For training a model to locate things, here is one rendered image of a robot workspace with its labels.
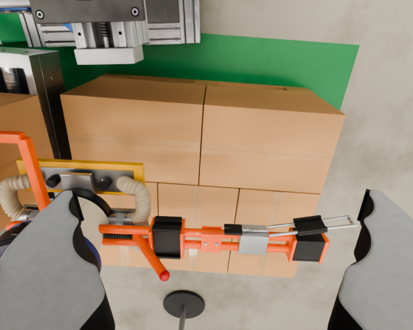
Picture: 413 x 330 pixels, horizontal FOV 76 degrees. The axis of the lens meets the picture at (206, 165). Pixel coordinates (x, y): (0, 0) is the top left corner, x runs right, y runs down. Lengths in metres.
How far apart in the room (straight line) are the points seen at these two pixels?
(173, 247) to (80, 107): 0.78
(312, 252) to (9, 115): 1.05
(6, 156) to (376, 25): 1.83
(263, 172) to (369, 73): 0.93
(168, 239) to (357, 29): 1.51
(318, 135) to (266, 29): 0.70
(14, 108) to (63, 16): 0.57
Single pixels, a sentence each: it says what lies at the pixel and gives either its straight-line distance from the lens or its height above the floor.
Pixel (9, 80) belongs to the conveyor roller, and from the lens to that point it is 1.38.
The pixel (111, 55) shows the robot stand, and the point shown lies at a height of 0.99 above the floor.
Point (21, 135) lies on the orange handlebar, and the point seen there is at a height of 1.13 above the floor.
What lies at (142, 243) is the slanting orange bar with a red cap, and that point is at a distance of 0.68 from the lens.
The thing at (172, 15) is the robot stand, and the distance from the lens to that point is 1.44.
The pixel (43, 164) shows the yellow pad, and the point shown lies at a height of 1.02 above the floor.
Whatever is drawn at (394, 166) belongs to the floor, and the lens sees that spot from 2.22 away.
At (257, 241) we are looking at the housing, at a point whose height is 1.14.
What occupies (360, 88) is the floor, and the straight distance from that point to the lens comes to 1.88.
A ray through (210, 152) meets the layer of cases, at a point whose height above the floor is 0.54.
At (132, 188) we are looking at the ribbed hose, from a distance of 0.70.
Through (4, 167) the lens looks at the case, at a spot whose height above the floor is 0.85.
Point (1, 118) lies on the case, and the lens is 1.13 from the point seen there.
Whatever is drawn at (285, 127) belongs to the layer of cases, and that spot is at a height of 0.54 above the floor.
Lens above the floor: 1.63
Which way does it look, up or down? 62 degrees down
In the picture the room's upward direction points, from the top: 176 degrees counter-clockwise
